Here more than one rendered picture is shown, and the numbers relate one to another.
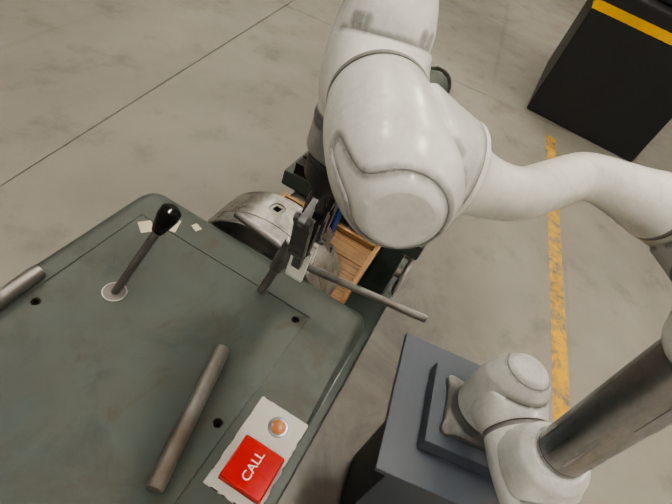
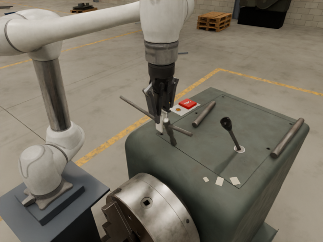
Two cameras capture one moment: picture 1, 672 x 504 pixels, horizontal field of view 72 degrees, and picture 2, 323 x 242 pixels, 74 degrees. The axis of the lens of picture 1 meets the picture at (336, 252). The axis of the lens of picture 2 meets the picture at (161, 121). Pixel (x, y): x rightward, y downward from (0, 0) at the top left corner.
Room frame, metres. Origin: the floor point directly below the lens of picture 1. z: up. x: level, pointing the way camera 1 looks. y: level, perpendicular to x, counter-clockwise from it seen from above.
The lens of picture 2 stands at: (0.97, 0.38, 1.76)
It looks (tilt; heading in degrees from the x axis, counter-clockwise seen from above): 35 degrees down; 216
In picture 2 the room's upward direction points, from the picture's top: straight up
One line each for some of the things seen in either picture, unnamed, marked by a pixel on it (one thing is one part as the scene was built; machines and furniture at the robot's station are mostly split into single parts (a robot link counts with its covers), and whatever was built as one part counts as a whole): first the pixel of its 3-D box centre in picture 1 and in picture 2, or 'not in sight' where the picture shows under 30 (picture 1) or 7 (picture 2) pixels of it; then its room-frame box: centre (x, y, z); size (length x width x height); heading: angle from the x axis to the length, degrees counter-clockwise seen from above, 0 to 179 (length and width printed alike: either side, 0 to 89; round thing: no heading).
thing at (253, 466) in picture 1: (252, 468); (187, 104); (0.22, -0.01, 1.26); 0.06 x 0.06 x 0.02; 80
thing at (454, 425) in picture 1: (479, 405); (43, 188); (0.75, -0.52, 0.83); 0.22 x 0.18 x 0.06; 0
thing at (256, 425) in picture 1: (256, 459); (184, 112); (0.24, -0.01, 1.23); 0.13 x 0.08 x 0.06; 170
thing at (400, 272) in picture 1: (398, 254); not in sight; (1.29, -0.21, 0.73); 0.27 x 0.12 x 0.27; 170
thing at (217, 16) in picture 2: not in sight; (214, 21); (-7.10, -3.02, 0.22); 1.25 x 0.86 x 0.44; 1
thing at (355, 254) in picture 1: (308, 248); not in sight; (0.98, 0.08, 0.89); 0.36 x 0.30 x 0.04; 80
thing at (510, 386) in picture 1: (507, 392); (40, 166); (0.72, -0.53, 0.97); 0.18 x 0.16 x 0.22; 19
